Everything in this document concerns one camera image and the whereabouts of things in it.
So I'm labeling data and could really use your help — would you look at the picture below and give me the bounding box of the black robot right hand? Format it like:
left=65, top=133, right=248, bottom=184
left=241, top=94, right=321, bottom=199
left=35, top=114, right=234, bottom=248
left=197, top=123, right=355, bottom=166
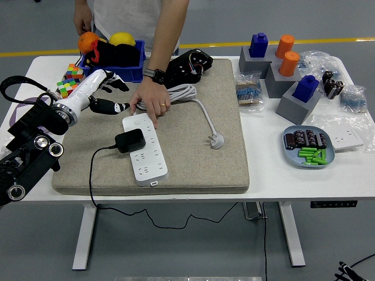
left=333, top=261, right=367, bottom=281

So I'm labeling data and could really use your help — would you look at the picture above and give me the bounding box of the person's left hand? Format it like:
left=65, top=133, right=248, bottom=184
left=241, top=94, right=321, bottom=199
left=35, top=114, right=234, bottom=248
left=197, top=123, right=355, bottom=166
left=128, top=76, right=172, bottom=130

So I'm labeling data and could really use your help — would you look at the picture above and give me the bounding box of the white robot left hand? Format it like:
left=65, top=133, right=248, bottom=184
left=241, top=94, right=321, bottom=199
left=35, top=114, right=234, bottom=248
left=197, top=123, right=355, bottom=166
left=58, top=68, right=131, bottom=116

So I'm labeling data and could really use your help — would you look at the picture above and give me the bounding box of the person's right hand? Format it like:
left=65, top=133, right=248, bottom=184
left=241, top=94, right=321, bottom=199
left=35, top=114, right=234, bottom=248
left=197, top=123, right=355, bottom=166
left=73, top=4, right=93, bottom=36

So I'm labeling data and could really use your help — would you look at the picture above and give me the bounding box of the black plug adapter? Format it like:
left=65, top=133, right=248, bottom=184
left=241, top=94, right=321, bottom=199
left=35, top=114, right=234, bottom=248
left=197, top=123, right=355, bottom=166
left=114, top=128, right=146, bottom=154

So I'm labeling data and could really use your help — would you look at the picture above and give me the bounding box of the white power strip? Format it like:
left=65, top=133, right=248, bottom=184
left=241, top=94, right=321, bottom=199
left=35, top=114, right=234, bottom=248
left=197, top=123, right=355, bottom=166
left=122, top=113, right=170, bottom=187

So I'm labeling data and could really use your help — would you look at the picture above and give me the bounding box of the large colourful puzzle cube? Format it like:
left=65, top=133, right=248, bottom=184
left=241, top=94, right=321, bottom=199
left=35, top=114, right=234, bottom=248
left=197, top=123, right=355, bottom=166
left=56, top=77, right=79, bottom=100

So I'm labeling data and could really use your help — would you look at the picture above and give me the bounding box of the small colourful puzzle cube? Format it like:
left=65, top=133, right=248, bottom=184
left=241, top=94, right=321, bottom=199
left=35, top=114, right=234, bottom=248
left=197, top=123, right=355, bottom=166
left=65, top=63, right=84, bottom=83

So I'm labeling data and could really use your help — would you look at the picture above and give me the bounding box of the black wristwatch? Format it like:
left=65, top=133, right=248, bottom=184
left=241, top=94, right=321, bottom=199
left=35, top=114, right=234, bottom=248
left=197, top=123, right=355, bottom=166
left=142, top=68, right=167, bottom=85

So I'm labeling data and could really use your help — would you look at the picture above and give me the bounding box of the orange fruit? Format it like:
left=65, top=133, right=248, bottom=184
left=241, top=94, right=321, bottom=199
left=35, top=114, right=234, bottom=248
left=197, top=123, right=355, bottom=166
left=77, top=31, right=101, bottom=54

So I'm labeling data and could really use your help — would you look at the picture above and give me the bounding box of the blue plastic bin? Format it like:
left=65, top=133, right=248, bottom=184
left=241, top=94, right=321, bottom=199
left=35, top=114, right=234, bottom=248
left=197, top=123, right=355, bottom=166
left=79, top=40, right=146, bottom=84

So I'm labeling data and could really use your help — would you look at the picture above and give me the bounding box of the yellow lemon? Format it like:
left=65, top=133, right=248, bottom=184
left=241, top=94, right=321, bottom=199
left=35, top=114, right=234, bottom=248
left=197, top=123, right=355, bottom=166
left=108, top=31, right=137, bottom=47

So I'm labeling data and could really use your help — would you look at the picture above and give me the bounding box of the black pouch red trim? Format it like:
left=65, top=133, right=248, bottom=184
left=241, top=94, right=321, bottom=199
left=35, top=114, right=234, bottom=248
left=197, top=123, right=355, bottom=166
left=74, top=39, right=141, bottom=68

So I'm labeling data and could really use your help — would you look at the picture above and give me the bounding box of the purple tray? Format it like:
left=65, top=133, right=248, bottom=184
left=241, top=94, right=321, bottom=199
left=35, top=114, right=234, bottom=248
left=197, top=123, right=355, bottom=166
left=10, top=96, right=45, bottom=129

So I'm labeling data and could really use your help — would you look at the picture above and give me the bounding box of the white table leg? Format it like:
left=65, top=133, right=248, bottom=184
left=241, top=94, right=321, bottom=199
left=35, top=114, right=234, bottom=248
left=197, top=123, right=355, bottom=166
left=278, top=201, right=306, bottom=268
left=71, top=203, right=98, bottom=271

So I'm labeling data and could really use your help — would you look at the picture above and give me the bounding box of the grey-brown mat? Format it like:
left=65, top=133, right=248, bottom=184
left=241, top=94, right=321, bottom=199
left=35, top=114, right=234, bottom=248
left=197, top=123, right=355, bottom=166
left=51, top=57, right=251, bottom=196

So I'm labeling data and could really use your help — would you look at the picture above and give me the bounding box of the black table control panel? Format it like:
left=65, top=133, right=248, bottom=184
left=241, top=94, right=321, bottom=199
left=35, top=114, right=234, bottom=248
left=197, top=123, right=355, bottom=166
left=309, top=200, right=359, bottom=209

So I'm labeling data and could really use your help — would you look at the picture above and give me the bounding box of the bag of blue resistors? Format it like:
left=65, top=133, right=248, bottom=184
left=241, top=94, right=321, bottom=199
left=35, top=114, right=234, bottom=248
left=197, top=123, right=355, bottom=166
left=297, top=50, right=343, bottom=84
left=339, top=84, right=367, bottom=114
left=235, top=73, right=266, bottom=114

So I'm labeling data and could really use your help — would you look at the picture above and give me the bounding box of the grey block holder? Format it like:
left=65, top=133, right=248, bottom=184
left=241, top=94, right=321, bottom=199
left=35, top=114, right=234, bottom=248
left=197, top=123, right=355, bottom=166
left=238, top=45, right=279, bottom=80
left=264, top=63, right=302, bottom=99
left=275, top=84, right=322, bottom=126

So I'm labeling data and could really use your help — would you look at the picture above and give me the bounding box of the blue square peg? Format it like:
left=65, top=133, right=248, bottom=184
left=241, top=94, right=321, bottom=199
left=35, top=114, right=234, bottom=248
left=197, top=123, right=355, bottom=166
left=292, top=74, right=320, bottom=103
left=248, top=32, right=269, bottom=59

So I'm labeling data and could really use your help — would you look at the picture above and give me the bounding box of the blue-grey plate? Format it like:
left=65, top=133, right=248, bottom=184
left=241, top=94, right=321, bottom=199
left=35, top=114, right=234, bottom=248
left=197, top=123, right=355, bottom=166
left=282, top=125, right=336, bottom=170

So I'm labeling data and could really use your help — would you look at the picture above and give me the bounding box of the orange cylinder peg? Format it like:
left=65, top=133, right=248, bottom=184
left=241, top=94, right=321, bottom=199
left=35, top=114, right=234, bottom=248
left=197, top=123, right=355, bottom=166
left=275, top=35, right=295, bottom=59
left=278, top=51, right=301, bottom=77

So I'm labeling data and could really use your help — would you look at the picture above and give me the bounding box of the clear plastic bag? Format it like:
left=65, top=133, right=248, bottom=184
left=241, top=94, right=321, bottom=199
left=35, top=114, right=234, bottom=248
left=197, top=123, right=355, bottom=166
left=310, top=112, right=375, bottom=153

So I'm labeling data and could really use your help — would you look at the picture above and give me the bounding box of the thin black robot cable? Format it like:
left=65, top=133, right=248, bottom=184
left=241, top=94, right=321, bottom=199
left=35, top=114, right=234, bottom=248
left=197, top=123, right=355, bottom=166
left=350, top=253, right=375, bottom=269

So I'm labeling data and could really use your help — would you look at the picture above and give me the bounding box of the grey power strip cord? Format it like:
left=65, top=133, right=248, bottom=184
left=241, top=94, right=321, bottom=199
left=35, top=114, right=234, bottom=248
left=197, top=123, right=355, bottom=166
left=130, top=84, right=226, bottom=150

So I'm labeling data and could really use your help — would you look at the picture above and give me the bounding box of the black electronic device with wires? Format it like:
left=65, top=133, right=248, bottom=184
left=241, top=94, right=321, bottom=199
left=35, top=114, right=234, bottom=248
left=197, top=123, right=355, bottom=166
left=163, top=48, right=214, bottom=88

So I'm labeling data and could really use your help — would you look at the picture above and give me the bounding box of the black hanging cable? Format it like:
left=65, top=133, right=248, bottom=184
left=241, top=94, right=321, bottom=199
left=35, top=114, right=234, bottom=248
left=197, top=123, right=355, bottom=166
left=261, top=201, right=269, bottom=281

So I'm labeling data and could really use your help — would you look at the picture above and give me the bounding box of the thin black adapter cord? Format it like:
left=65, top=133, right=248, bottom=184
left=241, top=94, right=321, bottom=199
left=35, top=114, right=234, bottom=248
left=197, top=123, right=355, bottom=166
left=88, top=145, right=240, bottom=229

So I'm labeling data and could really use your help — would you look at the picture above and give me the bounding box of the metal bracket under table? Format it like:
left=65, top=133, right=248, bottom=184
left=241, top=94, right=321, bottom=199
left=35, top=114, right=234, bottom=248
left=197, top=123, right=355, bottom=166
left=242, top=201, right=268, bottom=220

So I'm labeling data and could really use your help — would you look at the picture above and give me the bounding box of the white wall socket panel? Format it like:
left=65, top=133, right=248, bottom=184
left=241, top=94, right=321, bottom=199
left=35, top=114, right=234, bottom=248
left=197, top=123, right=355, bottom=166
left=329, top=128, right=364, bottom=152

